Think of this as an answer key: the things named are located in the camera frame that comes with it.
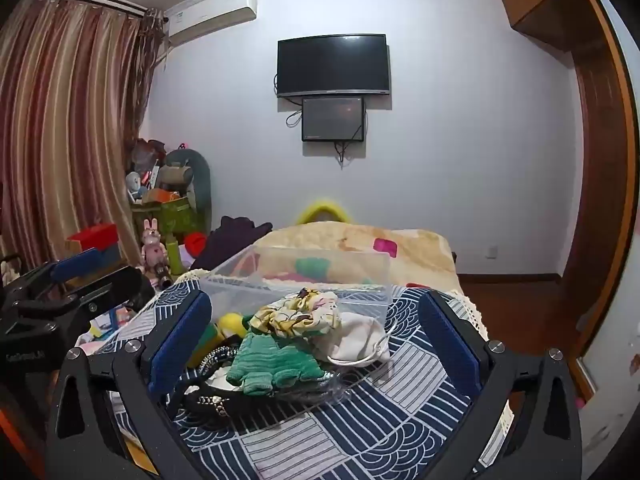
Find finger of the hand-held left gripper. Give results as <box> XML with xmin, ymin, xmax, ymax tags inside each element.
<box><xmin>5</xmin><ymin>247</ymin><xmax>124</xmax><ymax>307</ymax></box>
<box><xmin>20</xmin><ymin>266</ymin><xmax>155</xmax><ymax>332</ymax></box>

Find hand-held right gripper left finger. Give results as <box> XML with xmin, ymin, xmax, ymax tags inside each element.
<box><xmin>46</xmin><ymin>290</ymin><xmax>221</xmax><ymax>480</ymax></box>

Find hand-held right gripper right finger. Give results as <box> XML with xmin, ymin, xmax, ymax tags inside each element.
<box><xmin>417</xmin><ymin>290</ymin><xmax>583</xmax><ymax>480</ymax></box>

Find green cloth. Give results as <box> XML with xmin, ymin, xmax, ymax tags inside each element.
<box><xmin>189</xmin><ymin>324</ymin><xmax>228</xmax><ymax>368</ymax></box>

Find yellow plush ball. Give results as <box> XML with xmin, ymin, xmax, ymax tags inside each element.
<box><xmin>217</xmin><ymin>312</ymin><xmax>252</xmax><ymax>339</ymax></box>

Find white drawstring bag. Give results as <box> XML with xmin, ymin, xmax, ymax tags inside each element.
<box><xmin>310</xmin><ymin>312</ymin><xmax>392</xmax><ymax>367</ymax></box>

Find green knit glove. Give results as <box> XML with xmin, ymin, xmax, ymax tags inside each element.
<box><xmin>226</xmin><ymin>332</ymin><xmax>327</xmax><ymax>395</ymax></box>

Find yellow floral cloth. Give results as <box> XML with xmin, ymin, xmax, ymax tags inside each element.
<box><xmin>248</xmin><ymin>287</ymin><xmax>342</xmax><ymax>342</ymax></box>

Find clear plastic storage bin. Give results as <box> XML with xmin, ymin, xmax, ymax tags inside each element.
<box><xmin>200</xmin><ymin>246</ymin><xmax>394</xmax><ymax>335</ymax></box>

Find colourful printed papers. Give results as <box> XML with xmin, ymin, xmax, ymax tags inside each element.
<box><xmin>77</xmin><ymin>305</ymin><xmax>134</xmax><ymax>347</ymax></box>

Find red box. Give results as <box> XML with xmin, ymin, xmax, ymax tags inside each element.
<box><xmin>65</xmin><ymin>223</ymin><xmax>121</xmax><ymax>254</ymax></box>

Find cream lace cloth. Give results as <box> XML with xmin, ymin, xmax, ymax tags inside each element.
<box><xmin>172</xmin><ymin>269</ymin><xmax>489</xmax><ymax>342</ymax></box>

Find pink bunny toy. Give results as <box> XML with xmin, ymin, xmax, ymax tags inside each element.
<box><xmin>141</xmin><ymin>218</ymin><xmax>169</xmax><ymax>279</ymax></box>

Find green bottle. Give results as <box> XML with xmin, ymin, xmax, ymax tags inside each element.
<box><xmin>166</xmin><ymin>240</ymin><xmax>184</xmax><ymax>277</ymax></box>

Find green fabric storage box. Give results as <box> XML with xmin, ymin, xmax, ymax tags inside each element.
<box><xmin>131</xmin><ymin>197</ymin><xmax>202</xmax><ymax>247</ymax></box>

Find red knit hat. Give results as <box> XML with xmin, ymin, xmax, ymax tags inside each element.
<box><xmin>182</xmin><ymin>232</ymin><xmax>209</xmax><ymax>259</ymax></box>

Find orange cardboard box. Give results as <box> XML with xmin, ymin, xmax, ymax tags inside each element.
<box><xmin>142</xmin><ymin>189</ymin><xmax>184</xmax><ymax>206</ymax></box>

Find dark purple garment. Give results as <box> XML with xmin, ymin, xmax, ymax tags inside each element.
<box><xmin>190</xmin><ymin>216</ymin><xmax>274</xmax><ymax>272</ymax></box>

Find red plastic bag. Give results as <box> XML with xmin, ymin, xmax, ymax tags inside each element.
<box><xmin>131</xmin><ymin>138</ymin><xmax>166</xmax><ymax>176</ymax></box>

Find navy patterned cloth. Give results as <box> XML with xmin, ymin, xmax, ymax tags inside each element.
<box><xmin>75</xmin><ymin>280</ymin><xmax>516</xmax><ymax>480</ymax></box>

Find striped red gold curtain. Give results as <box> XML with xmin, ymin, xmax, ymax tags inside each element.
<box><xmin>0</xmin><ymin>0</ymin><xmax>162</xmax><ymax>272</ymax></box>

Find grey plush toy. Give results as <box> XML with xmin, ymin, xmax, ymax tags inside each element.
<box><xmin>165</xmin><ymin>147</ymin><xmax>212</xmax><ymax>212</ymax></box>

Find beige printed blanket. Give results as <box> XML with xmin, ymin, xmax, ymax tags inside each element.
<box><xmin>250</xmin><ymin>221</ymin><xmax>457</xmax><ymax>297</ymax></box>

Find white door panel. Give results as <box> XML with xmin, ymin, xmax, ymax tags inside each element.
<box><xmin>580</xmin><ymin>305</ymin><xmax>640</xmax><ymax>461</ymax></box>

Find brown wooden door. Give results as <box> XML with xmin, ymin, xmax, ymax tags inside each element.
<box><xmin>561</xmin><ymin>50</ymin><xmax>632</xmax><ymax>308</ymax></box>

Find small black monitor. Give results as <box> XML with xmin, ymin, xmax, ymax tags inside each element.
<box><xmin>301</xmin><ymin>96</ymin><xmax>366</xmax><ymax>143</ymax></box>

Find white air conditioner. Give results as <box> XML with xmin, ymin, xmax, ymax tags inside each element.
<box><xmin>165</xmin><ymin>0</ymin><xmax>259</xmax><ymax>47</ymax></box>

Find brown wooden overhead cabinet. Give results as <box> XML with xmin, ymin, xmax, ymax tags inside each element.
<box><xmin>497</xmin><ymin>0</ymin><xmax>603</xmax><ymax>54</ymax></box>

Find yellow foam ring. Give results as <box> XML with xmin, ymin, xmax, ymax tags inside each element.
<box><xmin>295</xmin><ymin>199</ymin><xmax>354</xmax><ymax>226</ymax></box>

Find black wall television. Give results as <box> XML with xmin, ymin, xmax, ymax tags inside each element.
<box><xmin>276</xmin><ymin>34</ymin><xmax>392</xmax><ymax>99</ymax></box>

